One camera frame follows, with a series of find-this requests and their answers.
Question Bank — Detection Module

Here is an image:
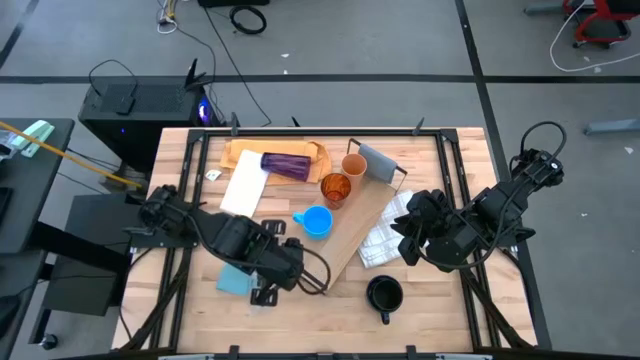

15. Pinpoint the mint green stapler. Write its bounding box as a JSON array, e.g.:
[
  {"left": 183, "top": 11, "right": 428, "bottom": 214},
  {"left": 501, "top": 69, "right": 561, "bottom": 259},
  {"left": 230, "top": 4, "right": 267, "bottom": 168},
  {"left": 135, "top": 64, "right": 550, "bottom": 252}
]
[{"left": 12, "top": 119, "right": 55, "bottom": 159}]

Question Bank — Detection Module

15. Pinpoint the light blue mug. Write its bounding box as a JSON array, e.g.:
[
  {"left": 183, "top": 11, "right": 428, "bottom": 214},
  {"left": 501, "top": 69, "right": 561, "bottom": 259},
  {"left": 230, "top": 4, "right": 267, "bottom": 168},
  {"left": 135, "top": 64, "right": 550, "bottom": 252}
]
[{"left": 292, "top": 204, "right": 335, "bottom": 240}]

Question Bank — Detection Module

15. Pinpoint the purple faceted tumbler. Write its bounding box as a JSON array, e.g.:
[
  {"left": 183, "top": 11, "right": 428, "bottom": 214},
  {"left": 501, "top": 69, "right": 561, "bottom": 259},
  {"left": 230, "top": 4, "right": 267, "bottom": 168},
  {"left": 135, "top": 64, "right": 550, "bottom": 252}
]
[{"left": 260, "top": 151, "right": 313, "bottom": 182}]

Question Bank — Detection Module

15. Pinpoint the yellow strap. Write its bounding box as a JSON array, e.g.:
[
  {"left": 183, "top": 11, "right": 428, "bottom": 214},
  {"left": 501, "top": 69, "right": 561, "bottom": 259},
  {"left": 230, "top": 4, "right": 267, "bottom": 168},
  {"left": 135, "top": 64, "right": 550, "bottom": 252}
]
[{"left": 0, "top": 121, "right": 144, "bottom": 190}]

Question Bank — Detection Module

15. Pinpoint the dark blue speckled enamel mug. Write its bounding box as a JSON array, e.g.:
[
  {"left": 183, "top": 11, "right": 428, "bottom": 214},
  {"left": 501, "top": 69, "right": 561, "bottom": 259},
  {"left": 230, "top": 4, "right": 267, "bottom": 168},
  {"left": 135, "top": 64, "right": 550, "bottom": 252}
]
[{"left": 366, "top": 274, "right": 404, "bottom": 325}]

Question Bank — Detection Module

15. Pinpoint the red chair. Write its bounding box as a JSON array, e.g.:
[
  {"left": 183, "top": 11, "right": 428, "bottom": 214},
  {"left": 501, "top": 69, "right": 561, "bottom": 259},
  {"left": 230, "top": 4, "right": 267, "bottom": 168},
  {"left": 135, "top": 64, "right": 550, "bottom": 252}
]
[{"left": 562, "top": 0, "right": 640, "bottom": 49}]

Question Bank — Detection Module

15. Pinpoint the black wire towel rack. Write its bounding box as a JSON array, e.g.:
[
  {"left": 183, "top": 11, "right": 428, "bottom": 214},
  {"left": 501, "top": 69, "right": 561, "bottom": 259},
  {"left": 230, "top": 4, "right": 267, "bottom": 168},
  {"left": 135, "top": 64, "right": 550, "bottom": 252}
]
[{"left": 347, "top": 138, "right": 409, "bottom": 194}]

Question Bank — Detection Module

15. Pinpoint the black metal stand base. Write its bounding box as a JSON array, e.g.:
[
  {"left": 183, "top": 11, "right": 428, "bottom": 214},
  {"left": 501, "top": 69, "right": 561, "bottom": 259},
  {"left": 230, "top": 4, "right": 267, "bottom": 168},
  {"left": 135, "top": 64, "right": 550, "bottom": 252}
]
[{"left": 29, "top": 192, "right": 134, "bottom": 346}]

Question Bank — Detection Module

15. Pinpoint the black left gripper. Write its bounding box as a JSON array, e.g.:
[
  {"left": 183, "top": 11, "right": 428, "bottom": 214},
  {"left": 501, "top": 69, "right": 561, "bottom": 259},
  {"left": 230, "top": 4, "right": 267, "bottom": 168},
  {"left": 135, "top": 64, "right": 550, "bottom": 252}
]
[{"left": 249, "top": 218, "right": 306, "bottom": 307}]

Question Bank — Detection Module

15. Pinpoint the black metal wire rack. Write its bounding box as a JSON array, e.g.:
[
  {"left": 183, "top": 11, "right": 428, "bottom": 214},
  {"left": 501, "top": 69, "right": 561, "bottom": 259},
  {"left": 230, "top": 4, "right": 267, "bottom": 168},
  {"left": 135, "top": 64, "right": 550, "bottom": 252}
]
[{"left": 294, "top": 169, "right": 402, "bottom": 294}]

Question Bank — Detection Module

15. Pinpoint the grey floor bracket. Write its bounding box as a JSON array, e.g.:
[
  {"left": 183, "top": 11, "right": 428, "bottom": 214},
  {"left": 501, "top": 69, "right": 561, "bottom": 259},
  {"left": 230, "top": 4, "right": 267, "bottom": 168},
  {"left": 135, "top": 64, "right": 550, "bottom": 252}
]
[{"left": 583, "top": 118, "right": 640, "bottom": 136}]

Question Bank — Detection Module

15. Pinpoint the black aluminium table frame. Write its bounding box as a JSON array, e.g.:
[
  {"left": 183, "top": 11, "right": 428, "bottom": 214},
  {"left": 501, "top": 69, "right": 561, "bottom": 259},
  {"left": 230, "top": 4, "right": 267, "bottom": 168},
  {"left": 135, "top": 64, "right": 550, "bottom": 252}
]
[{"left": 112, "top": 124, "right": 551, "bottom": 354}]

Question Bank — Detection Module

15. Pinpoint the black desk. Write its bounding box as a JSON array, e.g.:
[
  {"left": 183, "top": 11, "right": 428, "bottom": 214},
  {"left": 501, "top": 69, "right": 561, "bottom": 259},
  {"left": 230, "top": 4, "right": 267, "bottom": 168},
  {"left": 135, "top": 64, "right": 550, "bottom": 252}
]
[{"left": 0, "top": 117, "right": 76, "bottom": 256}]

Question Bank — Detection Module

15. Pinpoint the orange faceted tumbler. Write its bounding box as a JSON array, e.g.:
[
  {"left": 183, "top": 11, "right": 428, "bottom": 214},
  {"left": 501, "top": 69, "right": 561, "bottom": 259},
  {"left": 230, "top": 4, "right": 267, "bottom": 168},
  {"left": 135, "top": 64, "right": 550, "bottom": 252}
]
[{"left": 320, "top": 172, "right": 353, "bottom": 210}]

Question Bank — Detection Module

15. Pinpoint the black coiled cable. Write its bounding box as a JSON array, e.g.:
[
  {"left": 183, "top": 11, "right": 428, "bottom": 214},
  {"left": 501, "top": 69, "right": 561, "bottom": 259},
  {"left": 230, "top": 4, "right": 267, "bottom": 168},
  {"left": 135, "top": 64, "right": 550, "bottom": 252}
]
[{"left": 228, "top": 4, "right": 268, "bottom": 36}]

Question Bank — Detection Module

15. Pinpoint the white checked towel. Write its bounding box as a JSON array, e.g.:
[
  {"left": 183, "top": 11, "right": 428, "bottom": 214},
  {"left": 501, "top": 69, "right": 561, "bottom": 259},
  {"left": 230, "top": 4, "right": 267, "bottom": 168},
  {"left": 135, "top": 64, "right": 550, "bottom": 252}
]
[{"left": 357, "top": 189, "right": 426, "bottom": 270}]

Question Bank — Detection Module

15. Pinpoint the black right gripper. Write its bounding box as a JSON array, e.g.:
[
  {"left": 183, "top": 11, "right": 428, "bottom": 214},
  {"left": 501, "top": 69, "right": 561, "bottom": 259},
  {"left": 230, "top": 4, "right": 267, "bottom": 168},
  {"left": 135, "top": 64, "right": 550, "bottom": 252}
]
[{"left": 391, "top": 188, "right": 454, "bottom": 267}]

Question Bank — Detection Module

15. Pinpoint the tan paper cup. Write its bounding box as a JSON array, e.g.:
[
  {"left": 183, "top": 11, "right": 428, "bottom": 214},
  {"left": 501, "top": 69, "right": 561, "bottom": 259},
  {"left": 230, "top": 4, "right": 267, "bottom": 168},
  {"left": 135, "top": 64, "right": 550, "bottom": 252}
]
[{"left": 341, "top": 152, "right": 369, "bottom": 181}]

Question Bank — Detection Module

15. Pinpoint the teal cloth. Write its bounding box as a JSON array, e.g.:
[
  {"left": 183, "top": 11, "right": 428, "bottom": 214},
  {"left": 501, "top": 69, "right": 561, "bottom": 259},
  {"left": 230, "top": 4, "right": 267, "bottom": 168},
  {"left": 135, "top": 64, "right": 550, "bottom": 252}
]
[{"left": 216, "top": 263, "right": 259, "bottom": 297}]

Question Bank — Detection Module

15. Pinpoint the white floor cable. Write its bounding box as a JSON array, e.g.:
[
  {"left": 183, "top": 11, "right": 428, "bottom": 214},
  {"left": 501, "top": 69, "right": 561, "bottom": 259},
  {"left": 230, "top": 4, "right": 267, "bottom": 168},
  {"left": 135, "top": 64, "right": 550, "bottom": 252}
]
[{"left": 549, "top": 0, "right": 640, "bottom": 74}]

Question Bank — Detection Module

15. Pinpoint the white napkin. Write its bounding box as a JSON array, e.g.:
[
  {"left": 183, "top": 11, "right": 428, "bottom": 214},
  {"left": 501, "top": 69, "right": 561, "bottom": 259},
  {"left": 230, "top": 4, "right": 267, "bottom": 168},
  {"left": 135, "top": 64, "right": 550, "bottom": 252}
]
[{"left": 219, "top": 148, "right": 271, "bottom": 219}]

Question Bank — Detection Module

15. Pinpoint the grey cloth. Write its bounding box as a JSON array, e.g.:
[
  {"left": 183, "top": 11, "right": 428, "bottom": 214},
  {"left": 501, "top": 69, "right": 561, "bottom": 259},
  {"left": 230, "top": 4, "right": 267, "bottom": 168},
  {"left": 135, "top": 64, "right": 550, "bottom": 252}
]
[{"left": 357, "top": 143, "right": 399, "bottom": 185}]

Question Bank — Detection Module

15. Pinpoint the black computer tower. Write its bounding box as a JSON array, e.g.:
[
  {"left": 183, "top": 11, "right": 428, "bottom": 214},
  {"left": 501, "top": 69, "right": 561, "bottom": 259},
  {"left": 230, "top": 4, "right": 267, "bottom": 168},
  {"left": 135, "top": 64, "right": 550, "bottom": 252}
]
[{"left": 78, "top": 58, "right": 224, "bottom": 171}]

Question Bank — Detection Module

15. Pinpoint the white cable bundle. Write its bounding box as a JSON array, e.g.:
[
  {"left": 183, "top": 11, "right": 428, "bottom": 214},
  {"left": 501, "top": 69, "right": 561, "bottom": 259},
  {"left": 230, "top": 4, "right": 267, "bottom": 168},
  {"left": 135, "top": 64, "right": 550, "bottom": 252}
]
[{"left": 156, "top": 0, "right": 180, "bottom": 35}]

